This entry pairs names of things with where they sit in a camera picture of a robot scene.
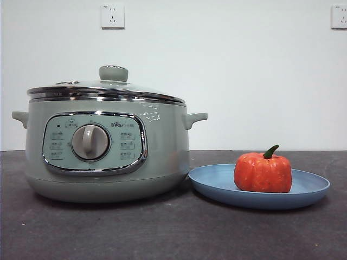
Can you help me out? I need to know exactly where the white wall socket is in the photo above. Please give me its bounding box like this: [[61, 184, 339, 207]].
[[330, 4, 347, 30], [101, 4, 126, 30]]

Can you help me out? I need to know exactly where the blue round plate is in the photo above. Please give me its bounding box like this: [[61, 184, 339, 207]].
[[188, 163, 331, 210]]

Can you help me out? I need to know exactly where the orange toy pumpkin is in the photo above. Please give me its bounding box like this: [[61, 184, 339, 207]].
[[234, 144, 293, 193]]

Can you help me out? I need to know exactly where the glass lid with green knob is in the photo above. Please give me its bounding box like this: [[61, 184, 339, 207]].
[[27, 64, 187, 105]]

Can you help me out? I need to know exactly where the pale green electric steamer pot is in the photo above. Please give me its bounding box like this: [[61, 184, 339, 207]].
[[11, 97, 209, 204]]

